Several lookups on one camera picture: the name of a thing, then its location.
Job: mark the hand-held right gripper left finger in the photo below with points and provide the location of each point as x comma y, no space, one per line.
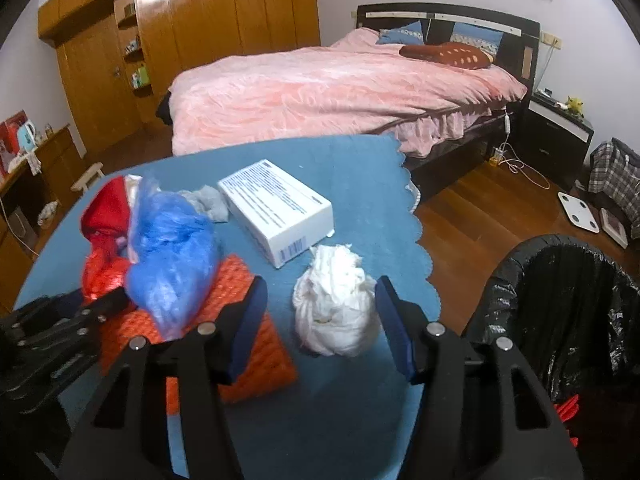
250,317

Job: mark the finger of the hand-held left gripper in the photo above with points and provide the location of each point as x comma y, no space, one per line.
102,304

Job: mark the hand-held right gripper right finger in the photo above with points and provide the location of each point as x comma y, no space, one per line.
392,320

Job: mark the orange woven packet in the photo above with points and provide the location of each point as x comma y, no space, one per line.
265,355

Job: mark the white tissue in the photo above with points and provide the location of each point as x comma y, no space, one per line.
335,305

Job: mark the blue plastic bag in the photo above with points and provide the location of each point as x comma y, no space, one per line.
170,260

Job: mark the red plastic bag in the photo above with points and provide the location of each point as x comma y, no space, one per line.
107,210

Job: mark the white cardboard box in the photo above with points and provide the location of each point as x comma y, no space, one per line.
275,205

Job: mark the bin with black liner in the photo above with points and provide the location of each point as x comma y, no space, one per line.
565,310

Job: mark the grey crumpled bag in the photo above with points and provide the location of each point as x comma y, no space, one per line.
212,202

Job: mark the blue scalloped table cloth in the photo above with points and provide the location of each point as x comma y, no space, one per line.
340,185

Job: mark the wooden sideboard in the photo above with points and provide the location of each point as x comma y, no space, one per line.
50,160

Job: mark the light blue kettle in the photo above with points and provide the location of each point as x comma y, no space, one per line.
27,137

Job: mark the red box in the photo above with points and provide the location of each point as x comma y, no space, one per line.
10,140

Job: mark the red wrapper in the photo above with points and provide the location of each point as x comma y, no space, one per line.
567,410

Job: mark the white bathroom scale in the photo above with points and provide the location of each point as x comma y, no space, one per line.
579,212

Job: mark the bed with pink blanket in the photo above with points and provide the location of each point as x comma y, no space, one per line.
310,90

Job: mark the white scale with dark centre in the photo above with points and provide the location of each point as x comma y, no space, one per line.
614,225

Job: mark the black and white nightstand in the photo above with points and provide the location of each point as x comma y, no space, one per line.
555,140

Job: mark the plaid fabric bag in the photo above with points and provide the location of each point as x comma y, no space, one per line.
615,175

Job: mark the brown dotted pillow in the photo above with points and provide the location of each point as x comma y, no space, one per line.
450,54

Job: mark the yellow plush toy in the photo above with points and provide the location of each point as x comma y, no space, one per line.
575,105

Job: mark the blue patterned pillow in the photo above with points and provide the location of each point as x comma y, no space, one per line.
475,35
400,34

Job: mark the wooden wardrobe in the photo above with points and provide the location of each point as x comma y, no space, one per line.
225,10

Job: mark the dark wooden bed frame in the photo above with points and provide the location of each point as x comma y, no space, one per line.
515,30

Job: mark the wall socket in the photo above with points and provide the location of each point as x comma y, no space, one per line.
550,40

